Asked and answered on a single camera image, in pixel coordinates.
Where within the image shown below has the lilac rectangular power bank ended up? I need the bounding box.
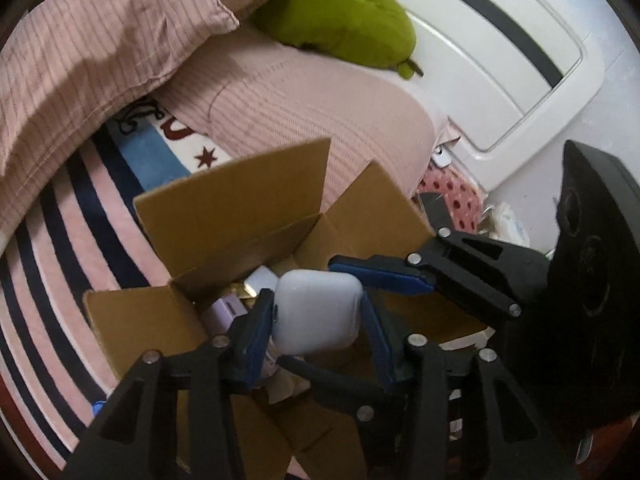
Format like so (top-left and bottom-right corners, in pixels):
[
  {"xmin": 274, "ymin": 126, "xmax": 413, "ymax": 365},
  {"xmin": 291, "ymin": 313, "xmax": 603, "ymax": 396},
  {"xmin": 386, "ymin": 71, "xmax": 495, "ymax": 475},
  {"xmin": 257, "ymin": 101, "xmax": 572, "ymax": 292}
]
[{"xmin": 199, "ymin": 297, "xmax": 281, "ymax": 391}]

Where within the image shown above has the white earbuds case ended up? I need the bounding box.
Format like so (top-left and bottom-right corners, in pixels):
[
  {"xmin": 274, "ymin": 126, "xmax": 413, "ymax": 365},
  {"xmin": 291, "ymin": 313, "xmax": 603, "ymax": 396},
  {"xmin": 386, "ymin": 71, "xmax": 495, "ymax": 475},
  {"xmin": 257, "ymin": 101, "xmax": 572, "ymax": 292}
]
[{"xmin": 272, "ymin": 269, "xmax": 364, "ymax": 356}]

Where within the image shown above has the white adapter with cable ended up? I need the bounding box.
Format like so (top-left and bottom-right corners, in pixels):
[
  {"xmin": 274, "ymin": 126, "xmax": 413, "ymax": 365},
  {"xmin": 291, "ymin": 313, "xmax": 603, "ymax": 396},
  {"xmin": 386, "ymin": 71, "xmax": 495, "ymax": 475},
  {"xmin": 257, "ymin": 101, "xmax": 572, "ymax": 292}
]
[{"xmin": 243, "ymin": 266, "xmax": 279, "ymax": 297}]

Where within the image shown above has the gold rectangular box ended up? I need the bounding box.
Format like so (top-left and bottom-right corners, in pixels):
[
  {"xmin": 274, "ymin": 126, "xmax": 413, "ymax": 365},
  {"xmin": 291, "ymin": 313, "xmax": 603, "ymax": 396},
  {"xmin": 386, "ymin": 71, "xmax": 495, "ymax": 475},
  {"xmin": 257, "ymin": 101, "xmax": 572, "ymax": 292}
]
[{"xmin": 228, "ymin": 282, "xmax": 256, "ymax": 300}]

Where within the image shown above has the brown cardboard box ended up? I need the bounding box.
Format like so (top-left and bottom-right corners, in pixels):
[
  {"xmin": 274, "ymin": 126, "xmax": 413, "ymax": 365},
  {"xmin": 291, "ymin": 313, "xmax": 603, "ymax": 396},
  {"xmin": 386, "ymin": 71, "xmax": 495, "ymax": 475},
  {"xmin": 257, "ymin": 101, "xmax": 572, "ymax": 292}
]
[{"xmin": 82, "ymin": 136, "xmax": 497, "ymax": 480}]

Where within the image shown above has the white bed headboard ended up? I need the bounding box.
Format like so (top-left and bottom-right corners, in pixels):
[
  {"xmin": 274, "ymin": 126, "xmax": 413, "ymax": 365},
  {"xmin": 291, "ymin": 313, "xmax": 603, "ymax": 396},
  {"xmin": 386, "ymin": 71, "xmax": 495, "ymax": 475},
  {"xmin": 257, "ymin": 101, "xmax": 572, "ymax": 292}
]
[{"xmin": 397, "ymin": 0, "xmax": 604, "ymax": 192}]

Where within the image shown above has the striped plush bed blanket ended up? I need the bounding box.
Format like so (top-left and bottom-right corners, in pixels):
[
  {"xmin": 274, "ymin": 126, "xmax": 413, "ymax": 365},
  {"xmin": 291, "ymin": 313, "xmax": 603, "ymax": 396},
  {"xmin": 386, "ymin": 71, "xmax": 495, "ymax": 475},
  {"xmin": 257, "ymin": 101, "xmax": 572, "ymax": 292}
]
[{"xmin": 1, "ymin": 99, "xmax": 228, "ymax": 479}]

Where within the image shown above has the pink striped pillow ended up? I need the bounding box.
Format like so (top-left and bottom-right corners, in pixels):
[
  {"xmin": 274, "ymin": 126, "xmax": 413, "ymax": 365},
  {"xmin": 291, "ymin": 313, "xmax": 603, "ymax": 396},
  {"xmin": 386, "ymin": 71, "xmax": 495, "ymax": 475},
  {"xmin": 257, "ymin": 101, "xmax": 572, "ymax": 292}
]
[{"xmin": 153, "ymin": 0, "xmax": 446, "ymax": 207}]

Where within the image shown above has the green plush toy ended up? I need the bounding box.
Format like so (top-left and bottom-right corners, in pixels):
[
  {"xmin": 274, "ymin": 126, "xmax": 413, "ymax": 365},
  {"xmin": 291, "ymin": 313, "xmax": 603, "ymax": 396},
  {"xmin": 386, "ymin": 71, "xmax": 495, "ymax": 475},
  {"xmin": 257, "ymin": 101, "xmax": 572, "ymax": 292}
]
[{"xmin": 253, "ymin": 0, "xmax": 423, "ymax": 79}]

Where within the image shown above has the striped folded duvet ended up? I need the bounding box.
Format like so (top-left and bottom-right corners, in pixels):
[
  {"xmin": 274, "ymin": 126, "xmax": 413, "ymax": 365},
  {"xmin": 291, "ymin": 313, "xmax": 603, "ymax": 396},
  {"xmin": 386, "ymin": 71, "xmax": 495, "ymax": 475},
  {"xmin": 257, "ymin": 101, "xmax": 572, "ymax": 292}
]
[{"xmin": 0, "ymin": 0, "xmax": 241, "ymax": 176}]

